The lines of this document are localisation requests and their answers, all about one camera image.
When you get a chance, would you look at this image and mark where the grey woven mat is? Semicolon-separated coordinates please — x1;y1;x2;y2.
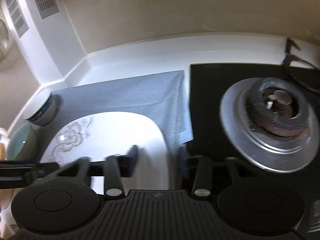
51;70;194;151

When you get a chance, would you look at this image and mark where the celadon green bowl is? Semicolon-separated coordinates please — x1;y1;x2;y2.
6;123;38;162

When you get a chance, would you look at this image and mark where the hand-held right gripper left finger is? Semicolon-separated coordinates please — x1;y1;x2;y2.
53;145;139;198

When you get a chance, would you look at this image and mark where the black pan support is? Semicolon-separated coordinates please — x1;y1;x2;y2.
282;37;320;93

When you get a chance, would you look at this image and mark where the white bowl with blue pattern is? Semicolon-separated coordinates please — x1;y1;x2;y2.
23;89;61;127

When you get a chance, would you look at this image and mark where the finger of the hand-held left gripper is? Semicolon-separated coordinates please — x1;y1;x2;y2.
0;159;60;189

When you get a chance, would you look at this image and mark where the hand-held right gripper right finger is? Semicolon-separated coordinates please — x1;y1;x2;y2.
178;146;251;197

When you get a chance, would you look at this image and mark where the dark gas burner head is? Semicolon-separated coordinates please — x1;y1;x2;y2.
246;77;307;137

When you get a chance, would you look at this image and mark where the black glass gas stove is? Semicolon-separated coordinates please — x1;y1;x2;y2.
185;62;320;240

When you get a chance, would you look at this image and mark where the white floral plate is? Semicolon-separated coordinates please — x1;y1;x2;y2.
39;111;173;196

